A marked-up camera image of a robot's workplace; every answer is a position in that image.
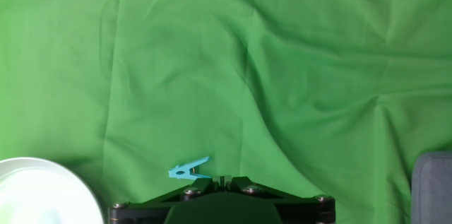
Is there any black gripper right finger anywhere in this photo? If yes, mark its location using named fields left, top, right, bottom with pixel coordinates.
left=222, top=176, right=336, bottom=224

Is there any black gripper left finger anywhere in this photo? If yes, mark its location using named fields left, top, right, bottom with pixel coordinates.
left=109, top=176, right=222, bottom=224

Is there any blue plastic clothespin clamp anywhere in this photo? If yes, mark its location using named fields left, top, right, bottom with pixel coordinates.
left=168, top=156, right=212, bottom=182

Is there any white round bowl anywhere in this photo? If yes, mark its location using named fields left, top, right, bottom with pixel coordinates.
left=0, top=156, right=105, bottom=224

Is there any grey cushion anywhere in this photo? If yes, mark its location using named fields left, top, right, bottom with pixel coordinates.
left=410, top=151, right=452, bottom=224

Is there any green cloth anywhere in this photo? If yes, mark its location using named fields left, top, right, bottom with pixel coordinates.
left=0, top=0, right=452, bottom=224

